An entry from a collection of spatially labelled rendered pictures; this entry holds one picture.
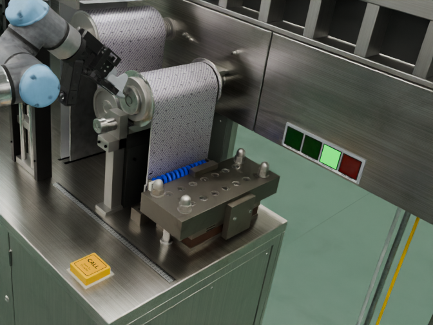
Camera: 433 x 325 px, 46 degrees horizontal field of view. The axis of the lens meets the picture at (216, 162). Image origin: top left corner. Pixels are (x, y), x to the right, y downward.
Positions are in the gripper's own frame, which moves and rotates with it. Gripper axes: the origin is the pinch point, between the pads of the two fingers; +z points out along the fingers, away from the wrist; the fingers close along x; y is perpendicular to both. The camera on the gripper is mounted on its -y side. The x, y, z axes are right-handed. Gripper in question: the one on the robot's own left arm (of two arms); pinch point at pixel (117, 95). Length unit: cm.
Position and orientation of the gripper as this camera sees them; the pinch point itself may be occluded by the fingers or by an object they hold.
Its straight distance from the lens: 134.3
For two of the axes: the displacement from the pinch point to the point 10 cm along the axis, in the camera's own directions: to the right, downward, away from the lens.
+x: -7.1, -4.3, 5.6
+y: 5.5, -8.3, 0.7
